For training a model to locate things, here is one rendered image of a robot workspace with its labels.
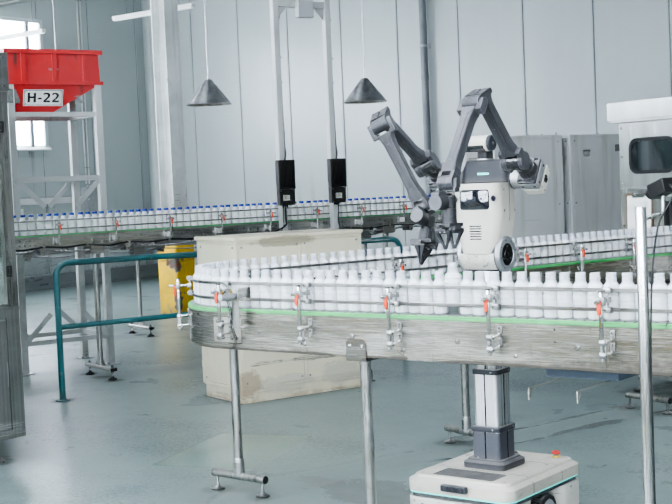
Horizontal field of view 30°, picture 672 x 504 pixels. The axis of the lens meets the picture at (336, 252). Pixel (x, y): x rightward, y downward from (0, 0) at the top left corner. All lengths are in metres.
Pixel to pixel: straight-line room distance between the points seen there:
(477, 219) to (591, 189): 6.27
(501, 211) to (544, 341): 0.96
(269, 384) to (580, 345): 4.77
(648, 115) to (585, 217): 3.09
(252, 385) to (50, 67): 3.75
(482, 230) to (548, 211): 5.88
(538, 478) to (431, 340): 0.92
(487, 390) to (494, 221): 0.74
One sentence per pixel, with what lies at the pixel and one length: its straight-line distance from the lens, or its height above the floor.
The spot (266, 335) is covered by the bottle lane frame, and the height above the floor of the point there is 0.89.
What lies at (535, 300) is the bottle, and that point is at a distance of 4.62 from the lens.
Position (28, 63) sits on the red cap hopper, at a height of 2.68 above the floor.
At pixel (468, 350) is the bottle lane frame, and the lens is 4.76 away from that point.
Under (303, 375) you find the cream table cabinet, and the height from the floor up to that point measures 0.15.
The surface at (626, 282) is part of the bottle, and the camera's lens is 4.47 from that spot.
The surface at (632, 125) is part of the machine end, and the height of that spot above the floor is 1.83.
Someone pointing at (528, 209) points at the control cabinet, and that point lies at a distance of 11.10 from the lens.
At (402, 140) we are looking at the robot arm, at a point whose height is 1.69.
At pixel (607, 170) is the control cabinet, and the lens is 11.79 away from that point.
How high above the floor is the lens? 1.51
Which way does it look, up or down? 3 degrees down
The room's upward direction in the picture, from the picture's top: 2 degrees counter-clockwise
